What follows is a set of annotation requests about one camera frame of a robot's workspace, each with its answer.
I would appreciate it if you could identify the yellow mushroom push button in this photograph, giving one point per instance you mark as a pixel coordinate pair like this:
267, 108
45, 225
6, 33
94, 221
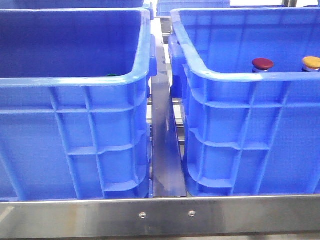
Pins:
311, 64

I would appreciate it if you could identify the stainless steel front rail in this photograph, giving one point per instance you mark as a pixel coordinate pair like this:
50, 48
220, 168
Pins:
153, 217

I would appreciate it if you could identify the far right blue crate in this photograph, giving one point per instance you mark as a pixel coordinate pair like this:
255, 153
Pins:
164, 7

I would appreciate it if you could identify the red mushroom push button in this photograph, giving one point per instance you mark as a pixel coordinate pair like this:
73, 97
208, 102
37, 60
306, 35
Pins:
262, 65

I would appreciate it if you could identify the left blue plastic crate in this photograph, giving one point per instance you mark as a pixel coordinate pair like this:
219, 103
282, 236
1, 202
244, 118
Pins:
68, 132

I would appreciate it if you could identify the far left blue crate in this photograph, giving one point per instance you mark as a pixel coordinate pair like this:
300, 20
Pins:
76, 4

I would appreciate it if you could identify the blue plastic crate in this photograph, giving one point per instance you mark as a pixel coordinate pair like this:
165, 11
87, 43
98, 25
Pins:
249, 134
68, 132

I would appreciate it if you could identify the right blue plastic crate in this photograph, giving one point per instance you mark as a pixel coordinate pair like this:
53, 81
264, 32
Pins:
249, 134

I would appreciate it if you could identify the green mushroom push button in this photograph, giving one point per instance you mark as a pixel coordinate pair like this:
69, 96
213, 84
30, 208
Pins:
111, 75

